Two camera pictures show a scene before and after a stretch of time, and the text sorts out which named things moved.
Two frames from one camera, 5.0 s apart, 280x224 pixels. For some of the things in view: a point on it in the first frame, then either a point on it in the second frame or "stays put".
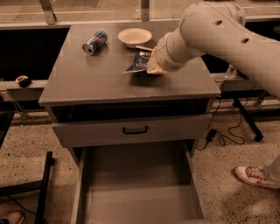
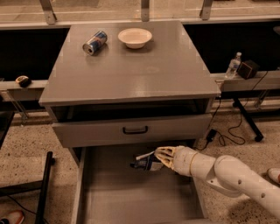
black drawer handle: (136, 132) stays put
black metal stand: (40, 185) stays put
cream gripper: (164, 54) -> (183, 161)
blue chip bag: (142, 59) -> (150, 162)
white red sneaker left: (14, 217) stays put
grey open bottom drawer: (138, 185) stays put
